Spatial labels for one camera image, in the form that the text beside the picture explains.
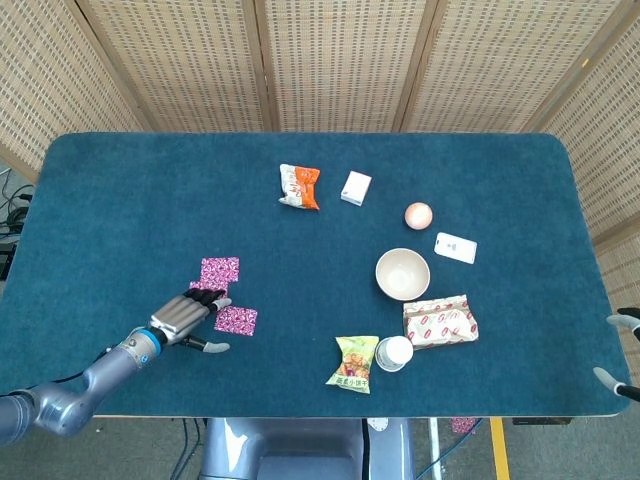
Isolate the blue felt table cover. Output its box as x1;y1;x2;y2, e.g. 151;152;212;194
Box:
0;131;632;420

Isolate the small white box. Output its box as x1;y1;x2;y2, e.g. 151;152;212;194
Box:
340;170;373;207

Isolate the black cable bundle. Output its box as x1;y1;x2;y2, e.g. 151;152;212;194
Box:
0;169;35;241

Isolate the grey robot torso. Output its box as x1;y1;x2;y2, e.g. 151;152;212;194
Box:
198;417;416;480

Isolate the black box device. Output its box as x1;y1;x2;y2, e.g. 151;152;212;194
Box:
0;241;19;280

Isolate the white paper cup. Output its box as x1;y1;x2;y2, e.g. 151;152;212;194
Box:
374;335;415;374

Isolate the red white snack bag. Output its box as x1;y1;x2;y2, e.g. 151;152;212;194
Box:
402;293;480;352

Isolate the orange white snack bag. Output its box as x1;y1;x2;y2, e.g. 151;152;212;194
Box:
278;163;322;212

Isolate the blue floor cable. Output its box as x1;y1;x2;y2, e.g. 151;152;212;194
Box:
414;418;485;479

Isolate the green vegetable biscuit bag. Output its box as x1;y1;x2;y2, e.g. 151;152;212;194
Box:
325;335;380;396

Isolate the yellow floor tape strip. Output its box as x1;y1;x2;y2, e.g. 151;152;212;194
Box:
489;417;511;480

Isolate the dark floor cable bundle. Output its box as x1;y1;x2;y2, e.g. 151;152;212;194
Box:
172;418;207;480

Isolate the peach coloured ball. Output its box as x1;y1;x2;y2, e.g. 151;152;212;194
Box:
404;201;435;231

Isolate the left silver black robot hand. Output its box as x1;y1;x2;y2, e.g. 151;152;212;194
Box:
148;288;233;355

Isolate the woven bamboo folding screen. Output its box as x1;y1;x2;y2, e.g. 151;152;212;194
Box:
0;0;640;306

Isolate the beige bowl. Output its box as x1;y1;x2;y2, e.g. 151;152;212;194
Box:
375;247;432;302

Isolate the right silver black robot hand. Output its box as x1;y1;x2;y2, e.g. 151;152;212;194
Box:
592;307;640;401

